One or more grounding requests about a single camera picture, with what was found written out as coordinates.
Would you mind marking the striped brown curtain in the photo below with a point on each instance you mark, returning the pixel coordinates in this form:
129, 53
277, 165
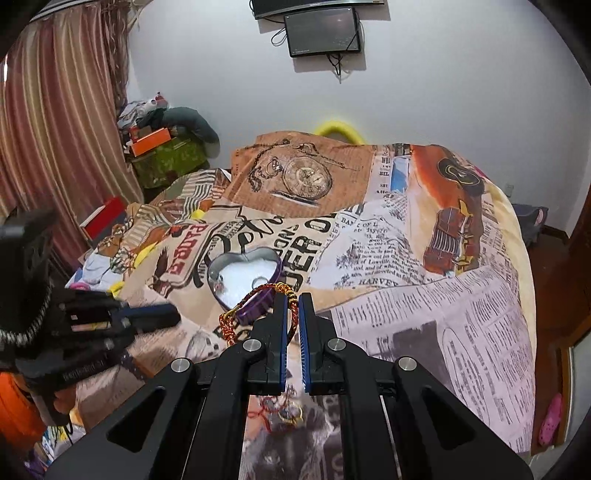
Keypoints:
60, 124

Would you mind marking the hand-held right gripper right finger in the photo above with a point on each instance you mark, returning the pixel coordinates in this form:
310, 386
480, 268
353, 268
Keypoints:
304, 341

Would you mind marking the red box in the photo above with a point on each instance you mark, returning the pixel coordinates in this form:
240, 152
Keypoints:
104, 217

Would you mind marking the dark bag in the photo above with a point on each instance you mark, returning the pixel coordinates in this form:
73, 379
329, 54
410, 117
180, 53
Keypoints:
531, 219

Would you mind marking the small black wall monitor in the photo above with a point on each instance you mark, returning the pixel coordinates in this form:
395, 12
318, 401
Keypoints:
322, 31

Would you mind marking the heart-shaped purple tin box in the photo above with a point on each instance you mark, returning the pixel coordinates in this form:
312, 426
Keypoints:
244, 279

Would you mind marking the wooden door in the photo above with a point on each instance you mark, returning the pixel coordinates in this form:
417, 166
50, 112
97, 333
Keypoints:
579, 295

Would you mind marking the orange box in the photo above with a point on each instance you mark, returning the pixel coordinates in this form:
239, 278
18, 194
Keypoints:
150, 142

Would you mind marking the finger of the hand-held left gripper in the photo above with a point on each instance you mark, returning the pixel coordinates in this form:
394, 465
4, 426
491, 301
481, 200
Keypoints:
152, 316

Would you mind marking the dark green cushion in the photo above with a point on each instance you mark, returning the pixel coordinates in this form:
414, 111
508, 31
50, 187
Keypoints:
194, 121

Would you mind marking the orange cloth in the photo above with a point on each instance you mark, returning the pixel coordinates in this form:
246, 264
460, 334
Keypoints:
18, 410

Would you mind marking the green camouflage box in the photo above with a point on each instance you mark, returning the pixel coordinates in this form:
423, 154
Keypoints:
168, 159

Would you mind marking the pink slipper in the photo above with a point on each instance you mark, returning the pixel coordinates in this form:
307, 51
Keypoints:
550, 417

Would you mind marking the printed blanket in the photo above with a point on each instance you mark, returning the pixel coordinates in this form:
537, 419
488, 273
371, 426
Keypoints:
392, 258

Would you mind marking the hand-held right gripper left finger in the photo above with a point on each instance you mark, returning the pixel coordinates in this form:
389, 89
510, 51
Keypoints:
280, 332

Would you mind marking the large black wall screen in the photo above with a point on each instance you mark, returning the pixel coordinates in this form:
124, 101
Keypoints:
314, 5

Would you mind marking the pile of clothes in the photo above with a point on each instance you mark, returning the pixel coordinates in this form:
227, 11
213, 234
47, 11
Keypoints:
141, 113

